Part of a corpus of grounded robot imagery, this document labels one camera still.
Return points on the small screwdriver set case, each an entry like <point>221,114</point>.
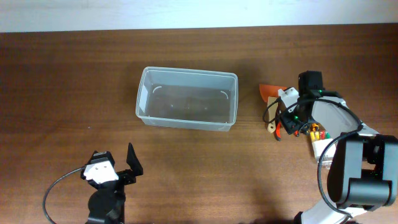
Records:
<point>320,140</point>

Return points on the orange black needle-nose pliers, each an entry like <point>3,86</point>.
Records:
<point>311,127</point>

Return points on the red handled cutting pliers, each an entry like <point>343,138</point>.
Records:
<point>277,132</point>

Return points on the clear plastic container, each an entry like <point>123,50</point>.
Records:
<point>187,98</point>

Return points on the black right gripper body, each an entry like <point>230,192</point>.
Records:
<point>293,121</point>

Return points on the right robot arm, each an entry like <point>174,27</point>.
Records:
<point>357,170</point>

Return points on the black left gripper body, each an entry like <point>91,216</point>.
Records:
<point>126,178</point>

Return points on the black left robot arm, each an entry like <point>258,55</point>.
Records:
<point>106,205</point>

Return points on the orange scraper wooden handle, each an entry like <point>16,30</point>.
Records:
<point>269,93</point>

